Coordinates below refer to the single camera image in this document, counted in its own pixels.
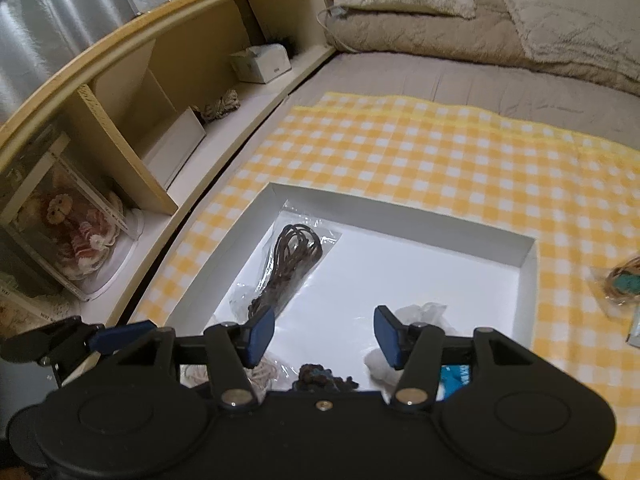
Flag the white flat board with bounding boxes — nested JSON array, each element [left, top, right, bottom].
[[145, 107, 207, 187]]

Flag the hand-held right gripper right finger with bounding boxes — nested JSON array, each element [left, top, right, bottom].
[[374, 305, 539, 407]]

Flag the beige crochet bundle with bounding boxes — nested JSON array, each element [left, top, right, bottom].
[[192, 89, 241, 123]]

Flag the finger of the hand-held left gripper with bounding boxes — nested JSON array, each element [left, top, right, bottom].
[[0, 316, 103, 364], [89, 321, 156, 356]]

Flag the beige rolled comforter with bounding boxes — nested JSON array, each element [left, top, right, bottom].
[[325, 0, 640, 96]]

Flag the blue label beige cord bag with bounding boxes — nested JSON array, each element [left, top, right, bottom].
[[440, 364, 473, 401]]

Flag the beige pillow right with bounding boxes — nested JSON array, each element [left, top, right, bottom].
[[492, 0, 640, 68]]

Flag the dark purple scrunchie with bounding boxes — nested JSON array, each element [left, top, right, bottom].
[[292, 364, 361, 394]]

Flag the bagged brown hair ties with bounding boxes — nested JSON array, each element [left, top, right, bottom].
[[590, 255, 640, 319]]

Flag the white shallow cardboard box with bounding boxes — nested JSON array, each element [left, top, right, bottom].
[[159, 182, 542, 396]]

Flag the boxed doll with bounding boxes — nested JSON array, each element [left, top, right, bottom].
[[0, 130, 146, 303]]

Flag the white charging cable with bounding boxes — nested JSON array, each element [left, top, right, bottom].
[[316, 0, 362, 54]]

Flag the bagged beige yarn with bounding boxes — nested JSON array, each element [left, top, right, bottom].
[[181, 360, 281, 391]]

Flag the bagged dark brown cord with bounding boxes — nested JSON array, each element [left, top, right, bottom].
[[229, 199, 343, 326]]

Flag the white tissue box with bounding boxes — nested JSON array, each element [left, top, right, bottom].
[[230, 45, 292, 84]]

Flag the grey mattress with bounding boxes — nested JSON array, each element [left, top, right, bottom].
[[287, 52, 640, 147]]

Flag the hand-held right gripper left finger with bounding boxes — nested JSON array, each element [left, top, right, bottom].
[[115, 305, 277, 408]]

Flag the wooden shelf unit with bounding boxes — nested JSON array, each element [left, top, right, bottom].
[[0, 0, 351, 326]]

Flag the white fluffy scrunchie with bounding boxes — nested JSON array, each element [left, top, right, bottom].
[[364, 302, 451, 391]]

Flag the grey curtain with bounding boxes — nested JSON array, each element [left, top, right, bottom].
[[0, 0, 266, 106]]

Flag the yellow checked blanket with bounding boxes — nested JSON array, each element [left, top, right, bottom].
[[102, 91, 640, 480]]

